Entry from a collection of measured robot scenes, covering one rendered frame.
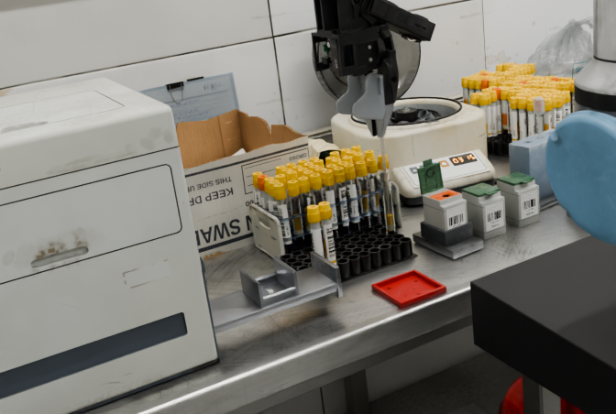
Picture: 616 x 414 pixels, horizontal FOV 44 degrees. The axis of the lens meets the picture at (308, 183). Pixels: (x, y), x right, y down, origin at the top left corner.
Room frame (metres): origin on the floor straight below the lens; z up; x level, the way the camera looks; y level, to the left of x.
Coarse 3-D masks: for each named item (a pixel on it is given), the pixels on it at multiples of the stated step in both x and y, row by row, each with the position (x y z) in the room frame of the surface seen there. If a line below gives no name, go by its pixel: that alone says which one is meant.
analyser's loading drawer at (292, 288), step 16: (320, 256) 0.88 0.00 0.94; (240, 272) 0.85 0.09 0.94; (288, 272) 0.84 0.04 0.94; (304, 272) 0.89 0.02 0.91; (320, 272) 0.88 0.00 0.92; (336, 272) 0.85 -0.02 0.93; (256, 288) 0.81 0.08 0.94; (272, 288) 0.86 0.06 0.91; (288, 288) 0.85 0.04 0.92; (304, 288) 0.84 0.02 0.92; (320, 288) 0.84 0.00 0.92; (336, 288) 0.84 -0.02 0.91; (224, 304) 0.83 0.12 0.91; (240, 304) 0.82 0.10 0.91; (256, 304) 0.82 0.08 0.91; (272, 304) 0.81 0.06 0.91; (288, 304) 0.82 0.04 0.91; (224, 320) 0.79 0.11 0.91; (240, 320) 0.79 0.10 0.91
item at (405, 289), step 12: (396, 276) 0.91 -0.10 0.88; (408, 276) 0.92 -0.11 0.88; (420, 276) 0.91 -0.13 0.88; (372, 288) 0.89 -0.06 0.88; (384, 288) 0.89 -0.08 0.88; (396, 288) 0.89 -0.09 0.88; (408, 288) 0.88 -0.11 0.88; (420, 288) 0.88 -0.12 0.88; (432, 288) 0.88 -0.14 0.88; (444, 288) 0.86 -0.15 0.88; (396, 300) 0.84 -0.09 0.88; (408, 300) 0.84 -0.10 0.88; (420, 300) 0.85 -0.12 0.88
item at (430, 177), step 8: (424, 160) 1.03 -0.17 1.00; (432, 160) 1.03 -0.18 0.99; (424, 168) 1.02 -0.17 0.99; (432, 168) 1.03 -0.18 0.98; (440, 168) 1.04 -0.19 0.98; (424, 176) 1.02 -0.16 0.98; (432, 176) 1.03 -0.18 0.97; (440, 176) 1.04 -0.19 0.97; (424, 184) 1.02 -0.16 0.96; (432, 184) 1.03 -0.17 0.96; (440, 184) 1.03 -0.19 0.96; (424, 192) 1.02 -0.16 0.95
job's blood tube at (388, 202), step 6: (384, 186) 1.01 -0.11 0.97; (390, 186) 1.01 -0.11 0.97; (384, 192) 1.01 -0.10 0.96; (390, 192) 1.01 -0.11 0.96; (384, 198) 1.01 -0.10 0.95; (390, 198) 1.01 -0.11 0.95; (384, 204) 1.01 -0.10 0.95; (390, 204) 1.01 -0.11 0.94; (384, 210) 1.02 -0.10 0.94; (390, 210) 1.01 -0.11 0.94; (390, 216) 1.01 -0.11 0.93; (390, 222) 1.01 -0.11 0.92; (390, 228) 1.01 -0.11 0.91
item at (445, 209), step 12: (432, 192) 1.02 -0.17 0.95; (444, 192) 1.01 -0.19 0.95; (456, 192) 1.01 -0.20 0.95; (432, 204) 1.00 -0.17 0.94; (444, 204) 0.98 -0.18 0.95; (456, 204) 0.98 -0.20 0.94; (432, 216) 1.00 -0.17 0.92; (444, 216) 0.97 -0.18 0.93; (456, 216) 0.98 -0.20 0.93; (444, 228) 0.98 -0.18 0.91
